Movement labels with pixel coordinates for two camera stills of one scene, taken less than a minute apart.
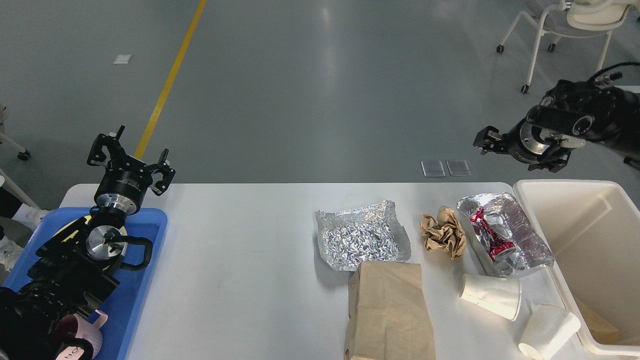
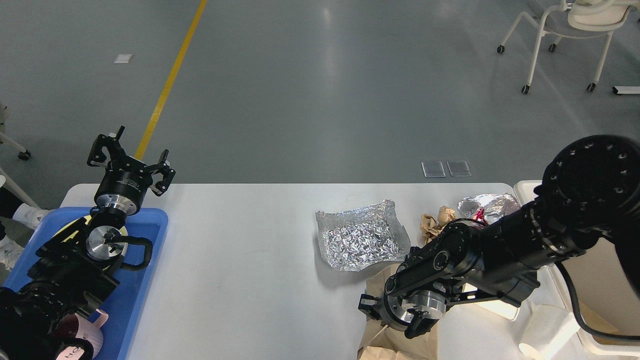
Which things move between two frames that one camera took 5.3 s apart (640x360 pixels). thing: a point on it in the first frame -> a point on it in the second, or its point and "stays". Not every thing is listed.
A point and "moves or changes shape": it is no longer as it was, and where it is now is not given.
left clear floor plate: x=433 y=168 stays
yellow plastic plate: x=87 y=219 stays
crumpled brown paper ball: x=445 y=233 stays
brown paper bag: x=389 y=316 moves or changes shape
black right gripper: x=530 y=144 -> x=392 y=309
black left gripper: x=124 y=185 stays
